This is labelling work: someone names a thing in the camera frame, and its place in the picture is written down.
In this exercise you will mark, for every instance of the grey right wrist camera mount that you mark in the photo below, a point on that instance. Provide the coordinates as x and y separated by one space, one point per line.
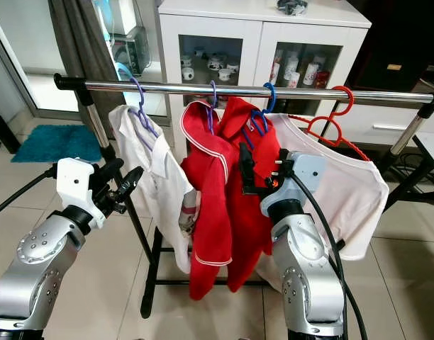
305 177

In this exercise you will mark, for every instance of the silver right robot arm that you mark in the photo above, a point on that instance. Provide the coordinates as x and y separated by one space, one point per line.
305 269

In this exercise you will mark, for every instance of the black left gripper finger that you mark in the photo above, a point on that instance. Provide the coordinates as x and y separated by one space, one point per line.
132 184
110 172

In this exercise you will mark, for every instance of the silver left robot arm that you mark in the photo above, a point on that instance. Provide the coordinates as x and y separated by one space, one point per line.
40 269

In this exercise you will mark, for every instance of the plain red shirt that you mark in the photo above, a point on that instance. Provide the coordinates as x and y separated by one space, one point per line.
249 212

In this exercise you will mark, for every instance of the black clothes rack silver rail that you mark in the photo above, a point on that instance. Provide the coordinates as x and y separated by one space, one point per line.
174 88

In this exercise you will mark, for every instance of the teal rug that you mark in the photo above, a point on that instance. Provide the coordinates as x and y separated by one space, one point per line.
54 145

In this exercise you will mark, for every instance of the purple plastic hanger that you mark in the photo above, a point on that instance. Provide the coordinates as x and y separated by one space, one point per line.
141 106
210 113

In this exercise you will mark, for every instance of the white table black legs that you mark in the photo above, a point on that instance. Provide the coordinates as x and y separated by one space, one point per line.
431 152

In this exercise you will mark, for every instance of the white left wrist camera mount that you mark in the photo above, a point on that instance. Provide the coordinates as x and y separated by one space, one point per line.
79 184

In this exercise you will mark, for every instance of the blue plastic hanger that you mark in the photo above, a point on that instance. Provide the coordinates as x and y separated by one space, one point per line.
271 95

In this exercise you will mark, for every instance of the white t-shirt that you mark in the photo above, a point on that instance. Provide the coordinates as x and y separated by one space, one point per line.
352 184

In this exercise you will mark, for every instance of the white low drawer unit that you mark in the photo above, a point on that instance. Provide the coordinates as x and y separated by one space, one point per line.
387 120

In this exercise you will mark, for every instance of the white bottle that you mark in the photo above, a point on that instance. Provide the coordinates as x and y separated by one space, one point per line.
310 74

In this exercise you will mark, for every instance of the white glass-door cabinet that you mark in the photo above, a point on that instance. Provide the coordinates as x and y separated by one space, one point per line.
259 32

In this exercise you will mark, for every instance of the red polo shirt white trim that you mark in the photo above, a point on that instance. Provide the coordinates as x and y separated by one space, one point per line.
206 198

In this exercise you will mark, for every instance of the black television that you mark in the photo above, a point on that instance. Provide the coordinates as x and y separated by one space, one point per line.
401 35

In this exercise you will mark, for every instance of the glass sliding door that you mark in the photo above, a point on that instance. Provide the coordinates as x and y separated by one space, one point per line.
25 57

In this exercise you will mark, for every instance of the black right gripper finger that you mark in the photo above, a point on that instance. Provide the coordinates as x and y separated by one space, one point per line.
285 168
248 170

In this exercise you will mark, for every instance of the small black object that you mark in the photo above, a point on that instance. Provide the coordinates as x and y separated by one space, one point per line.
292 7

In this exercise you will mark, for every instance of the grey curtain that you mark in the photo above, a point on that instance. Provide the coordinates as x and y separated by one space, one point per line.
79 57

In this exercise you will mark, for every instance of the white mug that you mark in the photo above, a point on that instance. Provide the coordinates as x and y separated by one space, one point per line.
225 74
187 74

